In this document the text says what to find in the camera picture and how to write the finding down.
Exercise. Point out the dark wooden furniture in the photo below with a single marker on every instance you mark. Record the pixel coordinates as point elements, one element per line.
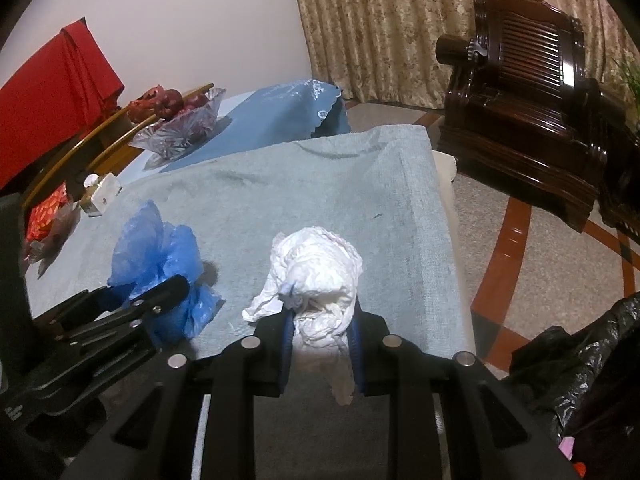
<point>622,185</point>

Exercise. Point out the tissue box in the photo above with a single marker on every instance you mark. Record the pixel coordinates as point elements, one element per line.
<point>102,195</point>

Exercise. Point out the small red knotted bag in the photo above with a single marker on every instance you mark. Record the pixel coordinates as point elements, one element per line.
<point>142,105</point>

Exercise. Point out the glass fruit bowl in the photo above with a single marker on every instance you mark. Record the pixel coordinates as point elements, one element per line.
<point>180,132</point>

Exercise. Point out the dark carved wooden armchair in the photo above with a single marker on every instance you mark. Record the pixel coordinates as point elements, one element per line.
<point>525,110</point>

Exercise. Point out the red cloth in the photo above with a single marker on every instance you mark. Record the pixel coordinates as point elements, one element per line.
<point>50,90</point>

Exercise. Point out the red packet on dish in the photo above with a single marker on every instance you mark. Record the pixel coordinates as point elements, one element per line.
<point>57,235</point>

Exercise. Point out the pink face mask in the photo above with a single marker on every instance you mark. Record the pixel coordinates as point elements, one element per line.
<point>567,448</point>

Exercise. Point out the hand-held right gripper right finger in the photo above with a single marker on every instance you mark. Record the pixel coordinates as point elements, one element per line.
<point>356,355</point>

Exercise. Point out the blue plastic bag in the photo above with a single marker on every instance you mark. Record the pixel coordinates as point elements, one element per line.
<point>150,250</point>

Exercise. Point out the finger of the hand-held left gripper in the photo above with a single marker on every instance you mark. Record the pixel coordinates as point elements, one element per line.
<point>160,295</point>
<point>95,297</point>

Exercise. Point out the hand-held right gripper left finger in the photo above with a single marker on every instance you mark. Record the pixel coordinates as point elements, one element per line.
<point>286,355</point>

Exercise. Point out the green plant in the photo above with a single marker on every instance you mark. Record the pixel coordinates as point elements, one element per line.
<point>629,77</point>

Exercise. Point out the curved wooden chair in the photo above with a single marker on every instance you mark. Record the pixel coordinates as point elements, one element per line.
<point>150,117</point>
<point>75,145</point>

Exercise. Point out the white undercloth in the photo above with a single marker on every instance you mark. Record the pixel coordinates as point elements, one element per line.
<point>446,172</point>

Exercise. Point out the white plastic bag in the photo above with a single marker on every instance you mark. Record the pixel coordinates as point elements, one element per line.
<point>315,270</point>

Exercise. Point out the blue scalloped tablecloth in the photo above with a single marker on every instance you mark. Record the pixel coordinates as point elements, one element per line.
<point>270,115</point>

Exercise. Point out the beige patterned curtain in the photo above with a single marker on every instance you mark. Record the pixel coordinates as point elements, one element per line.
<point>400,20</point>

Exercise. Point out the black trash bag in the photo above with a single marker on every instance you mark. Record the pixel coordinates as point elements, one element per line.
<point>575,360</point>

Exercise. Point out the dark red apple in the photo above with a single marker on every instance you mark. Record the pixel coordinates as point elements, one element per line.
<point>167,102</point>
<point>196,101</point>

